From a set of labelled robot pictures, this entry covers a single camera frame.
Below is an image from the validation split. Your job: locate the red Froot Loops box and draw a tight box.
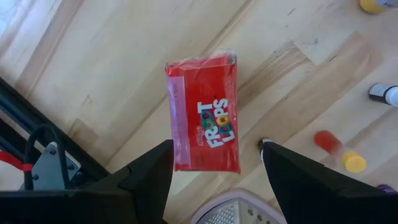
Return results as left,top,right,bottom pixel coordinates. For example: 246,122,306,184
164,49,242,175

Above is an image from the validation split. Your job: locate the red tape strip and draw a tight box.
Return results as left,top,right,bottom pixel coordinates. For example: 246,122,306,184
0,151,34,173

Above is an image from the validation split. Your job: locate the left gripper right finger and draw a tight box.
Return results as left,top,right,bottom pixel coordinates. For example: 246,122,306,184
262,141,376,224

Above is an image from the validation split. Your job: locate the pink mesh basket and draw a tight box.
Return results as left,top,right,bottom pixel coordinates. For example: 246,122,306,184
190,188,289,224

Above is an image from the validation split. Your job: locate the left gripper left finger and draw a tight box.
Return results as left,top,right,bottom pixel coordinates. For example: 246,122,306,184
93,139,174,224

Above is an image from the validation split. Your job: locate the purple dropper bottle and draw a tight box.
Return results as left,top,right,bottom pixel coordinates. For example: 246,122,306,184
376,184,398,195

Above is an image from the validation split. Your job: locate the red liquid bottle yellow cap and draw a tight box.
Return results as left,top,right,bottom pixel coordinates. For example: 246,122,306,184
313,129,368,174

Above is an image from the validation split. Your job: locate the brown dropper bottle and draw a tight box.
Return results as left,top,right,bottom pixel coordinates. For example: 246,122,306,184
368,83,398,108

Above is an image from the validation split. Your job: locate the silver mounting bracket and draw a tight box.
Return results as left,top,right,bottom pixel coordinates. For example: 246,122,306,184
19,141,82,191

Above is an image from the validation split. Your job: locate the yellow food colouring bottle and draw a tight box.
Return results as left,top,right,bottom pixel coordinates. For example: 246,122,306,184
358,0,398,15

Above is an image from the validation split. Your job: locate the black aluminium table frame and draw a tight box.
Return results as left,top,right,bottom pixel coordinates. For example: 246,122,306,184
0,77,110,191

